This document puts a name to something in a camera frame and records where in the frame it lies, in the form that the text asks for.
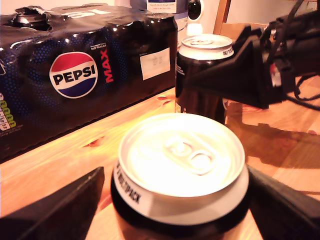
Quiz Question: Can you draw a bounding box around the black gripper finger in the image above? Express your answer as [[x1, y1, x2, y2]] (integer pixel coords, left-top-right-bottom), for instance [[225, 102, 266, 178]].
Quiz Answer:
[[246, 164, 320, 240], [0, 166, 105, 240], [183, 24, 283, 109]]

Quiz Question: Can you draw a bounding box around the black Pepsi Max can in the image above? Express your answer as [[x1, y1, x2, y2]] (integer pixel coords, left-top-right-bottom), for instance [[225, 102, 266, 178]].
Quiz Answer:
[[109, 112, 252, 240], [174, 34, 236, 126]]

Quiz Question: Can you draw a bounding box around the black Pepsi Max multipack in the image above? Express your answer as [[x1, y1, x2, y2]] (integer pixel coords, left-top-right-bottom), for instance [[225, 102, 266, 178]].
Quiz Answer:
[[0, 3, 179, 163]]

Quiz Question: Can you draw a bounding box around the wooden chair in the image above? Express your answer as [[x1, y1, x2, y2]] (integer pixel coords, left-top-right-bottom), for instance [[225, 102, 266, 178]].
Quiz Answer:
[[213, 0, 272, 43]]

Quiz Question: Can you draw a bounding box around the large clear water bottle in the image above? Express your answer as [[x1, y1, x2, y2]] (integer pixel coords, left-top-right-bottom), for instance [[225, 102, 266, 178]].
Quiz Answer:
[[129, 0, 190, 48]]

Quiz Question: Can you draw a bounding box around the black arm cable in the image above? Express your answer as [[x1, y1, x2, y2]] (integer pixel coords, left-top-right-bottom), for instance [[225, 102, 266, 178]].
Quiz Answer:
[[284, 74, 320, 112]]

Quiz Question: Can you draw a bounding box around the small white round camera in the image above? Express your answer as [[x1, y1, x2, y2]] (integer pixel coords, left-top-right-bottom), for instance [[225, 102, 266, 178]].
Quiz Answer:
[[186, 0, 221, 37]]

